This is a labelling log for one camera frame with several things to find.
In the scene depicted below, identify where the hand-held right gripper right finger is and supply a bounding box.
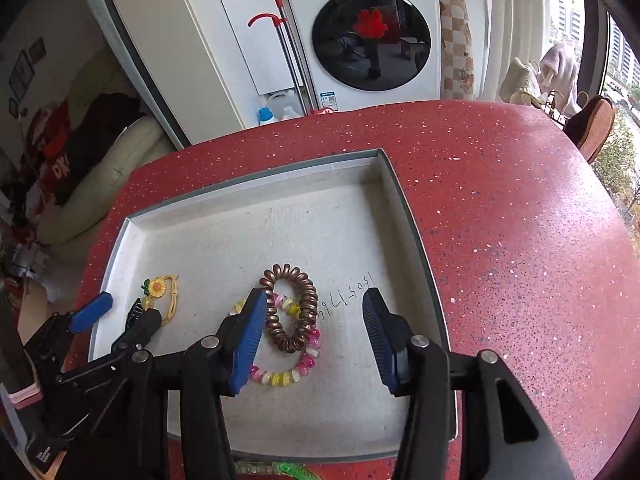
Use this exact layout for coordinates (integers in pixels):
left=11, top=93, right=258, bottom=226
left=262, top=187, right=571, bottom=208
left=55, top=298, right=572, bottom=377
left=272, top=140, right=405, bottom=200
left=361, top=287, right=576, bottom=480

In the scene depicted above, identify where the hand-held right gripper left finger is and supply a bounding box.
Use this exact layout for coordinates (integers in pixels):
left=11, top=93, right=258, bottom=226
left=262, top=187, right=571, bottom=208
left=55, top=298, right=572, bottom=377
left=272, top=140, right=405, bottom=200
left=120, top=287, right=271, bottom=480

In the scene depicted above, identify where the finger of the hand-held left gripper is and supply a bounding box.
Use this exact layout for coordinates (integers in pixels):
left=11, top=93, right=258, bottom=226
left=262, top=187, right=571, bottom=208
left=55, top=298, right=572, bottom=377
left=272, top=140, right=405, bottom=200
left=24, top=291, right=114, bottom=376
left=62, top=308, right=162, bottom=378

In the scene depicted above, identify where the yellow sunflower hair tie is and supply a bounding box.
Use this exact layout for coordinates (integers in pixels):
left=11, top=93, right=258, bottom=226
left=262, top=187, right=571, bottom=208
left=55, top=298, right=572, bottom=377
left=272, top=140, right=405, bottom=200
left=140, top=274, right=180, bottom=323

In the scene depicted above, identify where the pink yellow spiral hair tie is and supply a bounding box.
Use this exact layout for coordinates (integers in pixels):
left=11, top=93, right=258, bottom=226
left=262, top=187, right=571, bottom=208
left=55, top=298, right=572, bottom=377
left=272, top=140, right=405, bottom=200
left=230, top=292, right=323, bottom=388

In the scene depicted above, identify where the brown spiral hair tie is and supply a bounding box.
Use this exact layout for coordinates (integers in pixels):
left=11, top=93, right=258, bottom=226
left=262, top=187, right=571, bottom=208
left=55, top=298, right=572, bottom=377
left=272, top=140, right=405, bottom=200
left=259, top=262, right=320, bottom=354

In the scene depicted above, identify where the green translucent bangle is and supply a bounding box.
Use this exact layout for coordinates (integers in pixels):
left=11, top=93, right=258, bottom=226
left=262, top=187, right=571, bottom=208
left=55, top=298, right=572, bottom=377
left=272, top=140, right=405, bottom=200
left=235, top=460, right=321, bottom=480

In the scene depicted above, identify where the white shallow box tray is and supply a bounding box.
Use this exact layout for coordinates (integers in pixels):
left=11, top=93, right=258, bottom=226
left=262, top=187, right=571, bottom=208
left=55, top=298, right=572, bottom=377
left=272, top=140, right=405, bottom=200
left=89, top=148, right=458, bottom=463

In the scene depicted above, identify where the cream leather sofa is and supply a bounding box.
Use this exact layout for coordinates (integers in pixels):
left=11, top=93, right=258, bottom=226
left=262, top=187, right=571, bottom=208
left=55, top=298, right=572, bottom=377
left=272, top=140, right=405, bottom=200
left=37, top=45, right=176, bottom=246

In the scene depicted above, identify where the red printed clothing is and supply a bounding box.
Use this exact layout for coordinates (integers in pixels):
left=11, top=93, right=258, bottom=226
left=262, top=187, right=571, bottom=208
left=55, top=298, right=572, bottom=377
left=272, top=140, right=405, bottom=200
left=22, top=100, right=73, bottom=201

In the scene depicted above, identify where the black clothing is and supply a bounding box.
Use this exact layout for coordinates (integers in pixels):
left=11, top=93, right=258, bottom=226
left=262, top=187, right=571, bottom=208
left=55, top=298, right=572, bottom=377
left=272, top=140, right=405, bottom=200
left=52, top=92, right=146, bottom=206

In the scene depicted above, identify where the clear plastic jug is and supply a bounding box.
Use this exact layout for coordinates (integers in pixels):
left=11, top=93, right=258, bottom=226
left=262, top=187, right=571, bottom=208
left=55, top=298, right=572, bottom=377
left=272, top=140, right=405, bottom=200
left=267, top=89, right=306, bottom=122

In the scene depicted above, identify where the white tall cabinet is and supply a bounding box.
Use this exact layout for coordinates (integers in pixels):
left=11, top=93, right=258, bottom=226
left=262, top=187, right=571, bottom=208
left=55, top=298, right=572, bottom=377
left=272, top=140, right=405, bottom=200
left=97, top=0, right=311, bottom=148

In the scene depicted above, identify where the cream knitted clothing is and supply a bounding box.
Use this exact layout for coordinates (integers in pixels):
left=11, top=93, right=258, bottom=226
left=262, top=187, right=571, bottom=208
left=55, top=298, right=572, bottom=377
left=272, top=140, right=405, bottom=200
left=500, top=57, right=543, bottom=106

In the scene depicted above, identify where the brown wooden chair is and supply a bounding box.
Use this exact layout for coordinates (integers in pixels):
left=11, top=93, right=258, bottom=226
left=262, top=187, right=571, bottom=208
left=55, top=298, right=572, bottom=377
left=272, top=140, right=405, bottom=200
left=562, top=95, right=617, bottom=165

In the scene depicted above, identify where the checkered hanging cloth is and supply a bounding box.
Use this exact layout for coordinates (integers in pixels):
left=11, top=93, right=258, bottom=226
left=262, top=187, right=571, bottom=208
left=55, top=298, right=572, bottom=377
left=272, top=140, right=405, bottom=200
left=436, top=0, right=476, bottom=101

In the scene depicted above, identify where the pink hanging clothing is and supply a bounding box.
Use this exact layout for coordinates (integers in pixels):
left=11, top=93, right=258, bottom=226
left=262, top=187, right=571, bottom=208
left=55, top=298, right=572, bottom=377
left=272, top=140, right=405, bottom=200
left=540, top=42, right=581, bottom=116

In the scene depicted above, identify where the large dark picture frame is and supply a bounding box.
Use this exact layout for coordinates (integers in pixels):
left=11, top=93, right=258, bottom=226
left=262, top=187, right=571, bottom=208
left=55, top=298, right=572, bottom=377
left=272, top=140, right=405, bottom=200
left=10, top=50, right=35, bottom=101

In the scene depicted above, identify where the red handled mop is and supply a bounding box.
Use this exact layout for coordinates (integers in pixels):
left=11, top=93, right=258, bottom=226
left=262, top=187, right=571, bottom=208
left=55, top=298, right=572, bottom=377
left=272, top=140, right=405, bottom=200
left=247, top=0, right=326, bottom=116

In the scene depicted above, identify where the white sliding door frame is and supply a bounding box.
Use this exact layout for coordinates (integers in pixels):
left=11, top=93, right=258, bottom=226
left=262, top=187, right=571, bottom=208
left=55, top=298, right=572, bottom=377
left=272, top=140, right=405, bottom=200
left=482, top=0, right=548, bottom=101

